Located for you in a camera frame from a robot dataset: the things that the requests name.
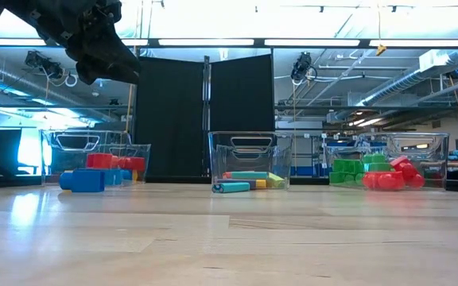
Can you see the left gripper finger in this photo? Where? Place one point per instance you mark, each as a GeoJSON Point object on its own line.
{"type": "Point", "coordinates": [90, 76]}
{"type": "Point", "coordinates": [109, 59]}

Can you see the red chunky block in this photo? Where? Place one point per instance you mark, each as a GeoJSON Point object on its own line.
{"type": "Point", "coordinates": [99, 161]}
{"type": "Point", "coordinates": [131, 163]}

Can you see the blue rounded block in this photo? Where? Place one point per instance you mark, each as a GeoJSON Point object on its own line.
{"type": "Point", "coordinates": [111, 177]}
{"type": "Point", "coordinates": [84, 181]}
{"type": "Point", "coordinates": [125, 175]}

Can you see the yellow chunky block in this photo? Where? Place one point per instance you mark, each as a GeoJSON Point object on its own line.
{"type": "Point", "coordinates": [134, 175]}

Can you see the salmon block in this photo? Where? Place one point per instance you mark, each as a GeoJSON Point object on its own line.
{"type": "Point", "coordinates": [226, 175]}

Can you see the teal block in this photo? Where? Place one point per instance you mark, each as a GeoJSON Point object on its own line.
{"type": "Point", "coordinates": [231, 187]}
{"type": "Point", "coordinates": [249, 175]}

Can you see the light green block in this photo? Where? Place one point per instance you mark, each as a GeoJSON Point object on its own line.
{"type": "Point", "coordinates": [275, 180]}

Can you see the red studded block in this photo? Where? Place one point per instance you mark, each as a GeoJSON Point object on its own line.
{"type": "Point", "coordinates": [400, 182]}
{"type": "Point", "coordinates": [408, 171]}
{"type": "Point", "coordinates": [377, 181]}

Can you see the black ceiling-mounted device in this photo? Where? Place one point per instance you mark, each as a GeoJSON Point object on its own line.
{"type": "Point", "coordinates": [302, 65]}
{"type": "Point", "coordinates": [44, 63]}

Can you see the clear plastic bin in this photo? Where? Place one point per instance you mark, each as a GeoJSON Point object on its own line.
{"type": "Point", "coordinates": [431, 155]}
{"type": "Point", "coordinates": [253, 159]}
{"type": "Point", "coordinates": [74, 145]}

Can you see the black partition panel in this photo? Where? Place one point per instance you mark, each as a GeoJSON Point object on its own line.
{"type": "Point", "coordinates": [241, 95]}
{"type": "Point", "coordinates": [169, 119]}

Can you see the yellow hanging ceiling tag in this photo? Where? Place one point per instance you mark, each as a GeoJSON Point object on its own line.
{"type": "Point", "coordinates": [381, 50]}

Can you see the silver ventilation duct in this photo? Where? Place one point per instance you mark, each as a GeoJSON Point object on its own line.
{"type": "Point", "coordinates": [404, 81]}
{"type": "Point", "coordinates": [14, 79]}

